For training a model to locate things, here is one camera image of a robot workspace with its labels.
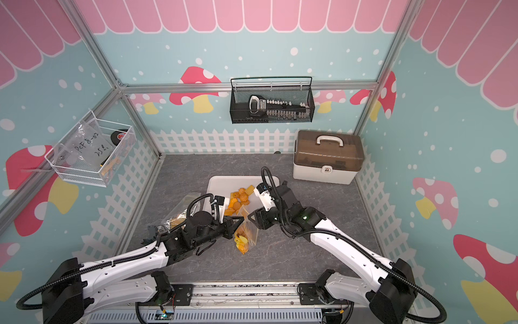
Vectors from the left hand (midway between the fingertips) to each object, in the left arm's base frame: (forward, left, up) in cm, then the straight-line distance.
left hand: (244, 222), depth 76 cm
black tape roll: (+28, +52, +17) cm, 62 cm away
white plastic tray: (+29, +14, -16) cm, 36 cm away
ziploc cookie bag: (-2, 0, -8) cm, 8 cm away
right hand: (+2, -4, +4) cm, 6 cm away
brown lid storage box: (+30, -35, +6) cm, 47 cm away
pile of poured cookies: (+19, +5, -13) cm, 23 cm away
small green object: (+56, -15, -18) cm, 60 cm away
